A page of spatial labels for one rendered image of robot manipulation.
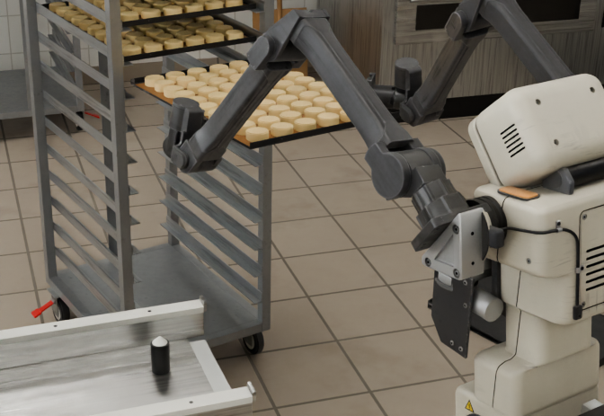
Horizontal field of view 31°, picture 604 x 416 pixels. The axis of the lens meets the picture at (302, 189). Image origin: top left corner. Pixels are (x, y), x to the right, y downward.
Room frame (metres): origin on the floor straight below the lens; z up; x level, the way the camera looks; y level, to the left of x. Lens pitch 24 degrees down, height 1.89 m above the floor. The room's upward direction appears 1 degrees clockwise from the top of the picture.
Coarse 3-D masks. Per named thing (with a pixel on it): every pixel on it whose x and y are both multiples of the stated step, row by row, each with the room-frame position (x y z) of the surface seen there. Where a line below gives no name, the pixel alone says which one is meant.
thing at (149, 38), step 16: (64, 16) 3.06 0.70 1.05; (80, 16) 3.03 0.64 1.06; (208, 16) 3.06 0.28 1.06; (96, 32) 2.87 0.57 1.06; (128, 32) 2.88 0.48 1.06; (144, 32) 2.93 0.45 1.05; (160, 32) 2.89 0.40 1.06; (176, 32) 2.89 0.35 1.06; (192, 32) 2.89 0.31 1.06; (208, 32) 2.90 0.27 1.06; (224, 32) 2.93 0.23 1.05; (240, 32) 2.90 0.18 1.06; (128, 48) 2.73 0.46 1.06; (144, 48) 2.76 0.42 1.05; (160, 48) 2.76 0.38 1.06; (176, 48) 2.79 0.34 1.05
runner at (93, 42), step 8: (40, 8) 3.13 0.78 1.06; (48, 16) 3.08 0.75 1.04; (56, 16) 3.03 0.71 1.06; (64, 24) 2.98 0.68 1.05; (72, 24) 2.93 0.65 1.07; (72, 32) 2.93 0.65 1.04; (80, 32) 2.88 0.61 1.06; (88, 40) 2.84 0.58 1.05; (96, 40) 2.79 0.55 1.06; (96, 48) 2.79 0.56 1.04; (104, 48) 2.75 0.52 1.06; (128, 64) 2.67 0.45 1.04
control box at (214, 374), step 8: (192, 344) 1.66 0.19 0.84; (200, 344) 1.66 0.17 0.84; (200, 352) 1.64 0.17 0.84; (208, 352) 1.64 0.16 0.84; (200, 360) 1.61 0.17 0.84; (208, 360) 1.61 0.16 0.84; (216, 360) 1.62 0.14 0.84; (208, 368) 1.59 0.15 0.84; (216, 368) 1.59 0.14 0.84; (208, 376) 1.56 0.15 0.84; (216, 376) 1.56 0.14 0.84; (224, 376) 1.57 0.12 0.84; (216, 384) 1.54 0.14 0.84; (224, 384) 1.54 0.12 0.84
